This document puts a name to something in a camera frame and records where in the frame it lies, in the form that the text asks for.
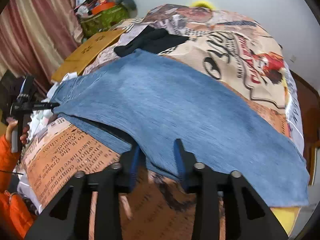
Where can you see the brown paw print cardboard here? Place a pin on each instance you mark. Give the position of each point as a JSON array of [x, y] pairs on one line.
[[86, 53]]

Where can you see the green bag with clutter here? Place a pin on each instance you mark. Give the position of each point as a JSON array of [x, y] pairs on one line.
[[100, 15]]

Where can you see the newspaper print bed blanket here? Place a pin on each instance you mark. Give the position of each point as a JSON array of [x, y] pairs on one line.
[[230, 48]]

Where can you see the black folded garment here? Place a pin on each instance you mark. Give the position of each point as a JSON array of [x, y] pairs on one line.
[[151, 40]]

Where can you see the blue denim jeans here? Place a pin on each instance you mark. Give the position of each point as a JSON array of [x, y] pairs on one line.
[[157, 100]]

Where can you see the striped pink curtain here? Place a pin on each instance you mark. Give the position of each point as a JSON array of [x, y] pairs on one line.
[[37, 36]]

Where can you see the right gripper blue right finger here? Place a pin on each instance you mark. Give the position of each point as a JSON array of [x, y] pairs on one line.
[[188, 176]]

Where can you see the yellow plush blanket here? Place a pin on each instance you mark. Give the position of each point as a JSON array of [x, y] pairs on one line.
[[287, 217]]

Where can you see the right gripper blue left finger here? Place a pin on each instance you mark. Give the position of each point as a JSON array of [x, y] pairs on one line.
[[130, 162]]

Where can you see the person's left hand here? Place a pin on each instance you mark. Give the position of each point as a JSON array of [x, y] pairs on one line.
[[12, 124]]

